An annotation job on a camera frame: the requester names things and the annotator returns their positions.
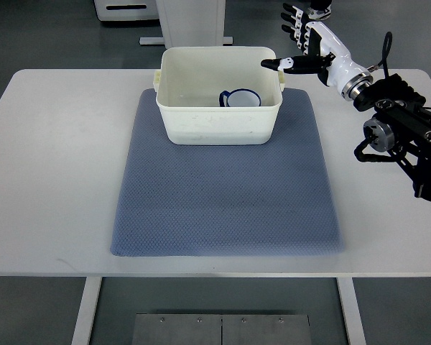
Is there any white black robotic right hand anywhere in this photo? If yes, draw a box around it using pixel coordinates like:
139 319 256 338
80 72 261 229
261 4 373 101

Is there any blue enamel cup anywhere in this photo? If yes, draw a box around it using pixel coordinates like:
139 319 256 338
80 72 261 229
218 88 261 107

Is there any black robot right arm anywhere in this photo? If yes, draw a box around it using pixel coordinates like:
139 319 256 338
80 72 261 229
351 32 431 202

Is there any cream plastic box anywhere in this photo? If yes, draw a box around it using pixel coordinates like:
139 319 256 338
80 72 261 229
154 46 284 145

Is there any white sneaker left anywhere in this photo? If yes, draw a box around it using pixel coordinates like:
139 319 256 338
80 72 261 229
306 0 333 21

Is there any white pillar stand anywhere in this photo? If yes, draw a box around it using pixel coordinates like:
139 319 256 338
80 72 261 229
139 0 233 49

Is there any blue textured mat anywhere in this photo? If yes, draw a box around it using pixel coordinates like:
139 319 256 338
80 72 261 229
111 88 343 257

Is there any white cabinet with slot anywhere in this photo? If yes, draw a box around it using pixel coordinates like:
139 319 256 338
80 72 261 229
93 0 159 22

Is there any white table leg right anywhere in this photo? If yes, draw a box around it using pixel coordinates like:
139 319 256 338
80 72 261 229
336 277 366 345

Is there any white table leg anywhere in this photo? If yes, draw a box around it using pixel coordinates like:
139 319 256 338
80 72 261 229
336 277 366 345
71 277 102 345

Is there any grey metal floor plate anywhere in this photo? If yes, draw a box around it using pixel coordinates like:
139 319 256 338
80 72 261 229
132 314 312 344

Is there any white table leg left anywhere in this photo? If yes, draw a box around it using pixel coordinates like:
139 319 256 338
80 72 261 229
71 277 102 345

